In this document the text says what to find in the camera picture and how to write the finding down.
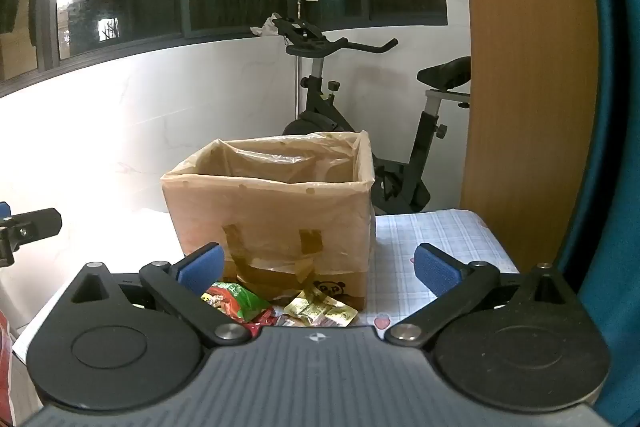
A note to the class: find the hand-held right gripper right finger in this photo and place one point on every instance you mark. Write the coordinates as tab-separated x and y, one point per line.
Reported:
435	274

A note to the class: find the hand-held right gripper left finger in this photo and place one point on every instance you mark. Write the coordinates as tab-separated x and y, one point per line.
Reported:
202	264

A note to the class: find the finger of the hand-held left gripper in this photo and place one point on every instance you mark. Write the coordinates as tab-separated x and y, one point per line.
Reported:
35	224

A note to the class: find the green red snack packet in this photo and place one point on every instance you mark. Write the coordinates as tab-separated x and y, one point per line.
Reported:
235	299

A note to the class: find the taped cardboard box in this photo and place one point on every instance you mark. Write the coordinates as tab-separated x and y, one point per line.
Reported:
270	217

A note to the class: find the plaid tablecloth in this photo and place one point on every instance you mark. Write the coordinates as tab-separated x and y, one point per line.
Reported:
440	227

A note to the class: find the yellow snack packet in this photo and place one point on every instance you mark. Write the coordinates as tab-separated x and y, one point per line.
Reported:
315	307

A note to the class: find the black exercise bike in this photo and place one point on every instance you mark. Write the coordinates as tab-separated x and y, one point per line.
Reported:
320	107

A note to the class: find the wooden door panel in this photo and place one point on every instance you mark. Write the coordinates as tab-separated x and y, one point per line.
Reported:
525	82

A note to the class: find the metal pole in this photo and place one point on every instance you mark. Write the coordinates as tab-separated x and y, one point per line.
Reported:
298	72

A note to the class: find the teal curtain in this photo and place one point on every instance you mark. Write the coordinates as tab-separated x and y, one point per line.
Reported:
620	107

